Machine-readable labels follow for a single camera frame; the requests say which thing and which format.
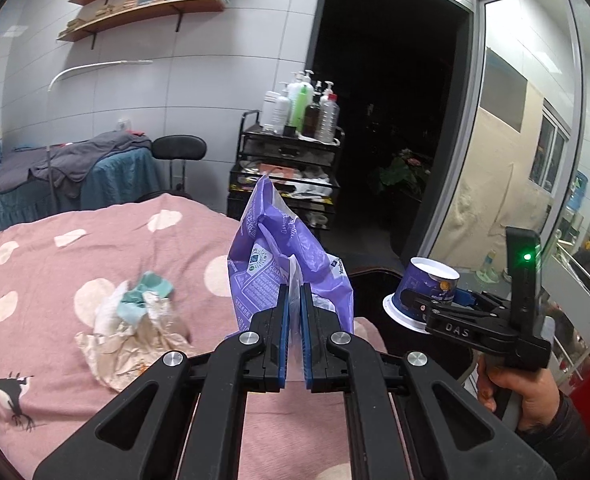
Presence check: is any black round stool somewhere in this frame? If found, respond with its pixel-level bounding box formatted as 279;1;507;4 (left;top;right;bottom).
152;134;207;198

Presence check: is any massage bed with blue cover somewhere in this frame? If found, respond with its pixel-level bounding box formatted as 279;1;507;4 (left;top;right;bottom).
0;148;161;231

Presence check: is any purple plastic snack bag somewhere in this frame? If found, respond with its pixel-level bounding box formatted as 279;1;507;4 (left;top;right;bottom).
228;176;353;332

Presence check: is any white paper towel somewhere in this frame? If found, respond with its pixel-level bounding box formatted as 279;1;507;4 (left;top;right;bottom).
93;281;129;336

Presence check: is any black wire storage cart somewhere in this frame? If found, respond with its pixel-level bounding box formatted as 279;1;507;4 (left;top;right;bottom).
226;110;345;234

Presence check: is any purple paper cup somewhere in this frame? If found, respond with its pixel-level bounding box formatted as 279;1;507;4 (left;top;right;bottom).
383;257;461;334

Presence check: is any dark brown bottle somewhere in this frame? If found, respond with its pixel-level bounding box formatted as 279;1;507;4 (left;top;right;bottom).
301;92;321;138

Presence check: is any white pump bottle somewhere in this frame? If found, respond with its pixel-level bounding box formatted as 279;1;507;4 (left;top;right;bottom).
270;87;292;136

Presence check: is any grey door frame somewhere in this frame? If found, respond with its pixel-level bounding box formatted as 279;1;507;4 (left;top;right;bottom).
417;0;586;256

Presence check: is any clear plastic bottle red cap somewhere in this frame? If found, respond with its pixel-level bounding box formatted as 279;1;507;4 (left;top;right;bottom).
316;93;339;144

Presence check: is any green bottle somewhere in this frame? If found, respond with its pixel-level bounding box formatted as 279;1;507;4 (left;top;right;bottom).
289;84;310;132

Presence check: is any teal tissue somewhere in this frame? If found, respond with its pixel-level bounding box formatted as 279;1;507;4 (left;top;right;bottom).
117;272;174;327

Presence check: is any person's right hand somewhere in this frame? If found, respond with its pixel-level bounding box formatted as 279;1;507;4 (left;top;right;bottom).
477;354;560;432

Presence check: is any grey blanket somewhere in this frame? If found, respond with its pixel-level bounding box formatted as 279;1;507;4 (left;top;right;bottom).
0;131;152;193

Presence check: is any potted plant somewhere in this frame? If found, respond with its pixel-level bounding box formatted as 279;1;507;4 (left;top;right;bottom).
380;148;430;200

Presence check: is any white curved pipe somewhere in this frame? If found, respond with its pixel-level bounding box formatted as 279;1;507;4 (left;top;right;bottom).
46;60;154;93

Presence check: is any crumpled beige paper wrapper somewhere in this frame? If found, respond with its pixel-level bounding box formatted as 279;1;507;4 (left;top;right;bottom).
74;299;197;392

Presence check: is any pink dotted bed cover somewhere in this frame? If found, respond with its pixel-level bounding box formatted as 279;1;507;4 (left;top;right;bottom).
0;193;416;480

